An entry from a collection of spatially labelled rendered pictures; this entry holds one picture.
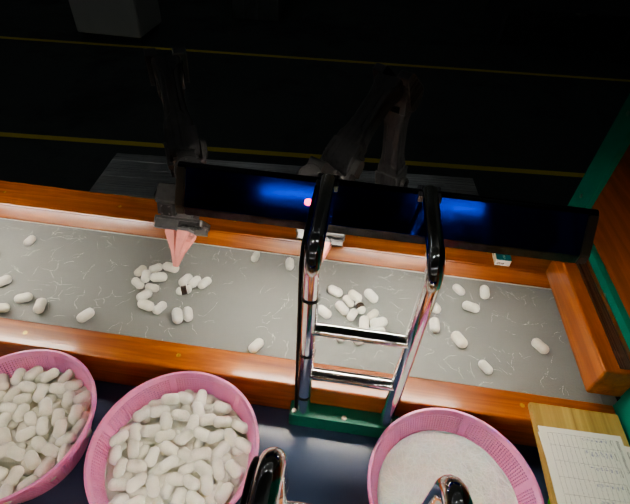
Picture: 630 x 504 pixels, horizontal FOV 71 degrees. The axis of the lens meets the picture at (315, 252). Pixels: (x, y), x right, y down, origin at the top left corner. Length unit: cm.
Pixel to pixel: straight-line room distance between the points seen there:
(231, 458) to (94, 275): 53
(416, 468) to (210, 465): 34
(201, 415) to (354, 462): 28
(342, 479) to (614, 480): 43
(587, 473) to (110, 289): 95
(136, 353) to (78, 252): 37
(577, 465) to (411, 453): 26
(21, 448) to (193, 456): 28
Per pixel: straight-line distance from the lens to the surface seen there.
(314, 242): 54
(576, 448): 89
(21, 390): 98
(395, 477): 81
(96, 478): 84
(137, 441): 85
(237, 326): 94
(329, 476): 86
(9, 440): 93
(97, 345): 94
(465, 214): 68
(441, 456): 85
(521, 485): 86
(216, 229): 111
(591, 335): 94
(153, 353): 90
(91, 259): 115
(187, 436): 83
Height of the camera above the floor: 148
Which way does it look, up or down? 43 degrees down
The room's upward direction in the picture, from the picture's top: 4 degrees clockwise
